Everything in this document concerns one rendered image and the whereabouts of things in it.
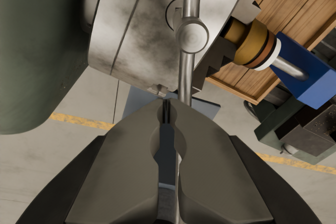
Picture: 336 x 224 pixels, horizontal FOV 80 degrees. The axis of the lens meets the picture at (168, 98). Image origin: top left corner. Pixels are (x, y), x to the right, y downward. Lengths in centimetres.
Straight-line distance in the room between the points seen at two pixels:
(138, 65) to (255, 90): 53
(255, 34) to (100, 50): 25
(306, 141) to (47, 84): 77
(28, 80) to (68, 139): 212
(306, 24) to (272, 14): 10
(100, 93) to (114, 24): 166
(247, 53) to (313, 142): 54
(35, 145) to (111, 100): 113
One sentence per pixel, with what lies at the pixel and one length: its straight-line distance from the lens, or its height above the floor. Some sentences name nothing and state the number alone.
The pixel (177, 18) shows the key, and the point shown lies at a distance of 16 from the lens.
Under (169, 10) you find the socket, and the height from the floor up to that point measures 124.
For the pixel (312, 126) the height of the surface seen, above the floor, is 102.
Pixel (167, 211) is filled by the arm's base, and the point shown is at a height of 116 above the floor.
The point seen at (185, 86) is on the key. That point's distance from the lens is 17.
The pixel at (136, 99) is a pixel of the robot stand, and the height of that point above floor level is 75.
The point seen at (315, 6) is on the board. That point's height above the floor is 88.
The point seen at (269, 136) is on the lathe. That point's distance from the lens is 83.
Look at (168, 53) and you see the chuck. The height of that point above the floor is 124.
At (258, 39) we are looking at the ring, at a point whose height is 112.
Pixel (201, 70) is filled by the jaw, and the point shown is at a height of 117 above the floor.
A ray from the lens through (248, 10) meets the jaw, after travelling 37.
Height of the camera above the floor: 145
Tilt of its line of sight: 54 degrees down
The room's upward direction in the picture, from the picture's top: 178 degrees counter-clockwise
